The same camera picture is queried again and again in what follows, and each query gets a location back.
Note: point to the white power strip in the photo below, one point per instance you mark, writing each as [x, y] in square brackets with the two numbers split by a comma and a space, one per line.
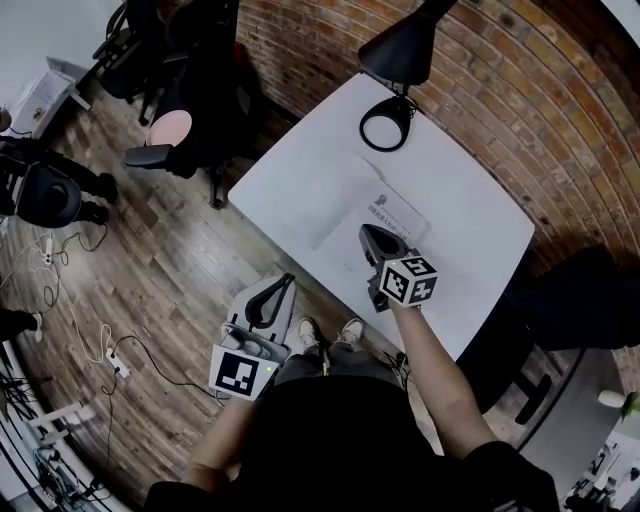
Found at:
[46, 250]
[118, 363]

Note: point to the person's left white shoe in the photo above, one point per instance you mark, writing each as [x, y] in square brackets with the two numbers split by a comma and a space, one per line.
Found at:
[308, 332]

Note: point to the person's black shirt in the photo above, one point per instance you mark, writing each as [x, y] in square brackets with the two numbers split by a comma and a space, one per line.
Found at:
[340, 450]

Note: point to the person's right forearm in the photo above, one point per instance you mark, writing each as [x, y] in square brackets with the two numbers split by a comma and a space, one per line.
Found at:
[440, 380]

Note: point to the white cardboard box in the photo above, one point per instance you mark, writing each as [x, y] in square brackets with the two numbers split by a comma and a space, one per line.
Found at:
[42, 95]

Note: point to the person's left forearm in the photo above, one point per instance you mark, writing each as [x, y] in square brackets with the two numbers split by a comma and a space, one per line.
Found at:
[220, 440]

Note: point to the grey desk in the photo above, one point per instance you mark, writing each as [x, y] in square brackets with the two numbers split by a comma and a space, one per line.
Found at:
[575, 425]

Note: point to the black desk lamp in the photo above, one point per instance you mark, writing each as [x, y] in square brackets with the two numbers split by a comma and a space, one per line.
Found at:
[400, 45]

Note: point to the black table base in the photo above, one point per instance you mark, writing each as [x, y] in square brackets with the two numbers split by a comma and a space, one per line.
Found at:
[534, 397]

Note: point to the person's dark trousers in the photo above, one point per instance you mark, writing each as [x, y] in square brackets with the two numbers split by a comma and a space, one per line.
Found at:
[345, 362]

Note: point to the black office chair pink cushion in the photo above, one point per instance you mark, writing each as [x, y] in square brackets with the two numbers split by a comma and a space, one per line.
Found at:
[210, 100]

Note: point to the white desk frame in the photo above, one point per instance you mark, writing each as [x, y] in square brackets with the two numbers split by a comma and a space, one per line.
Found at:
[52, 417]

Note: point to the black upholstered chair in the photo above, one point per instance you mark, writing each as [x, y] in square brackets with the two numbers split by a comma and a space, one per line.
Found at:
[580, 300]

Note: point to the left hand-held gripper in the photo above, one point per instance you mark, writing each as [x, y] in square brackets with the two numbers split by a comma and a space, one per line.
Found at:
[240, 372]

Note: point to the white cup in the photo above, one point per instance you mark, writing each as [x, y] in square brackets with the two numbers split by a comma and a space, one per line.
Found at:
[611, 398]

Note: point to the person's right white shoe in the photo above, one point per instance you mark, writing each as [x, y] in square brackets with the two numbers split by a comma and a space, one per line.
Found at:
[351, 330]

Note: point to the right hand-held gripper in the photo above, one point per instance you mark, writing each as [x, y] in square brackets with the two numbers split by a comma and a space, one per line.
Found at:
[407, 282]

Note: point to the person's white shoe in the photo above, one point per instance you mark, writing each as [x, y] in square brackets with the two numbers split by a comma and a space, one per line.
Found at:
[351, 330]
[308, 332]

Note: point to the green plant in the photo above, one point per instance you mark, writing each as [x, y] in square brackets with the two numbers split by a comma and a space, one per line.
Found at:
[631, 405]

